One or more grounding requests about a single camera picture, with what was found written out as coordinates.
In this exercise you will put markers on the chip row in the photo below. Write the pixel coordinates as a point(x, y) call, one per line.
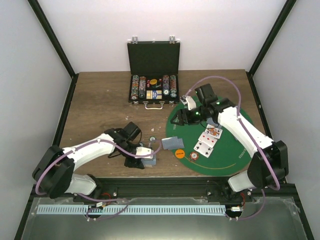
point(142, 87)
point(135, 87)
point(173, 86)
point(166, 85)

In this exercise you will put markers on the black poker chip case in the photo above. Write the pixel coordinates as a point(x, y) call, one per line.
point(154, 59)

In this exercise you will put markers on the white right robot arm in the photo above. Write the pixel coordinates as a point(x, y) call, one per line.
point(269, 159)

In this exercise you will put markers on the king face card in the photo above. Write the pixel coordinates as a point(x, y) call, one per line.
point(214, 132)

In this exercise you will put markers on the boxed card decks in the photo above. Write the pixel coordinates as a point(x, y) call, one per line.
point(154, 95)

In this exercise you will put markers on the four of clubs card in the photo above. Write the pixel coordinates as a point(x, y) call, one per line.
point(202, 148)

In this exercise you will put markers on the light blue slotted strip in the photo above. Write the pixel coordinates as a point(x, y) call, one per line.
point(69, 209)

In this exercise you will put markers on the grey playing card deck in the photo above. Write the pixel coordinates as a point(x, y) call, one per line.
point(149, 162)

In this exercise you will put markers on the red poker chip stack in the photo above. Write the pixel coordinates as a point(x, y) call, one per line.
point(193, 156)

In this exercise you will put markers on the yellow dealer chip in case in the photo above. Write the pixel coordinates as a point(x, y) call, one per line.
point(153, 81)

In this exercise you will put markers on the four of diamonds card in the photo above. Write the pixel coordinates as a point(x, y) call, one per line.
point(207, 139)

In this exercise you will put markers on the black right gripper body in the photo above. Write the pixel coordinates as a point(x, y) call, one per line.
point(197, 118)

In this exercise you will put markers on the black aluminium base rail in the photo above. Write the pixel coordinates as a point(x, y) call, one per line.
point(214, 189)

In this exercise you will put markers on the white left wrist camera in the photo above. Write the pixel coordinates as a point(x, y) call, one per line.
point(144, 153)

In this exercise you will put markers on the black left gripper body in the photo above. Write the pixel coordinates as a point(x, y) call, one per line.
point(128, 163)

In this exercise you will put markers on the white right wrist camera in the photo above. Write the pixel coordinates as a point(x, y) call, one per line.
point(188, 102)

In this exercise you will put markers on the chip row far left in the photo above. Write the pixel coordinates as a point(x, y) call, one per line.
point(135, 87)

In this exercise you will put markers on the face-down blue community card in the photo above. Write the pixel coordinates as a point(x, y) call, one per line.
point(211, 122)

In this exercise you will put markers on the chip row far right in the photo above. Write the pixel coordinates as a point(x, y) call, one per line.
point(173, 86)

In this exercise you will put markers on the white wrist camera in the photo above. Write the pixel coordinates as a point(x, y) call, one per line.
point(144, 153)
point(188, 102)

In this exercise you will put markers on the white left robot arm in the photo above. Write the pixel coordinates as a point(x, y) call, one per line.
point(55, 174)

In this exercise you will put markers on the round green poker mat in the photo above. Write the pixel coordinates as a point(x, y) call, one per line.
point(228, 157)

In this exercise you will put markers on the orange big blind button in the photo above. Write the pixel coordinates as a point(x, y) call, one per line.
point(179, 153)

